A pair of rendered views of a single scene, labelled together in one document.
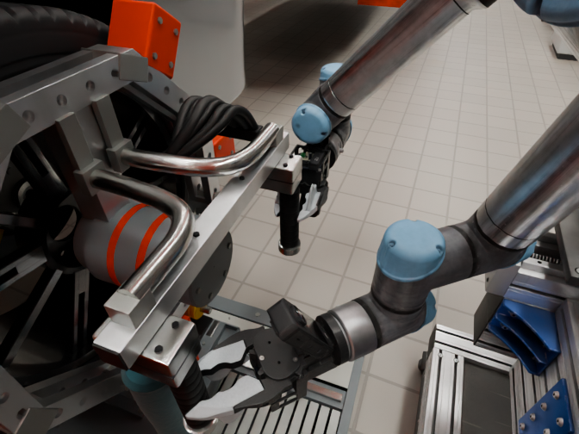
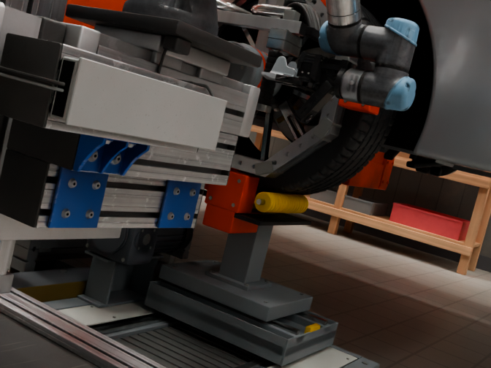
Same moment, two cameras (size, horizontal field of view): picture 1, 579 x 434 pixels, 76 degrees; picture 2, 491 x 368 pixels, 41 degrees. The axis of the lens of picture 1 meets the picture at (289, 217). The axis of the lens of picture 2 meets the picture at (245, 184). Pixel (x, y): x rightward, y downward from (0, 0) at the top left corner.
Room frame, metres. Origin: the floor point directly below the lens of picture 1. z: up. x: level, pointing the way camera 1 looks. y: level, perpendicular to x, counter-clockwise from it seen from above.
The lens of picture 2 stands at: (0.79, -1.58, 0.70)
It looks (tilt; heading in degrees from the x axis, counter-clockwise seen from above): 5 degrees down; 100
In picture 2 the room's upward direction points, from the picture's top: 14 degrees clockwise
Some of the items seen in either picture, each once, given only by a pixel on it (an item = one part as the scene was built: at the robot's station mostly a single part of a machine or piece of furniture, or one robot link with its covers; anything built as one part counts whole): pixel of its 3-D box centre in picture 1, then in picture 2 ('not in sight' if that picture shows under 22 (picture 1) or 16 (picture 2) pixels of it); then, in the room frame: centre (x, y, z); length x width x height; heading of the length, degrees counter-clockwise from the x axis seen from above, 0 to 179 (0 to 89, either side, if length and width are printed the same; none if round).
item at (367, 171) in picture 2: not in sight; (359, 157); (0.73, 2.46, 0.69); 0.52 x 0.17 x 0.35; 70
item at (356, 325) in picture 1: (346, 330); not in sight; (0.29, -0.08, 0.81); 0.08 x 0.05 x 0.08; 25
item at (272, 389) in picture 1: (263, 383); not in sight; (0.21, 0.03, 0.83); 0.09 x 0.05 x 0.02; 124
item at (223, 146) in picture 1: (211, 146); (361, 97); (0.73, 0.18, 0.85); 0.09 x 0.08 x 0.07; 160
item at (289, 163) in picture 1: (272, 170); (284, 42); (0.52, 0.03, 0.93); 0.09 x 0.05 x 0.05; 70
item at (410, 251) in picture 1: (416, 263); not in sight; (0.33, -0.17, 0.91); 0.11 x 0.08 x 0.11; 109
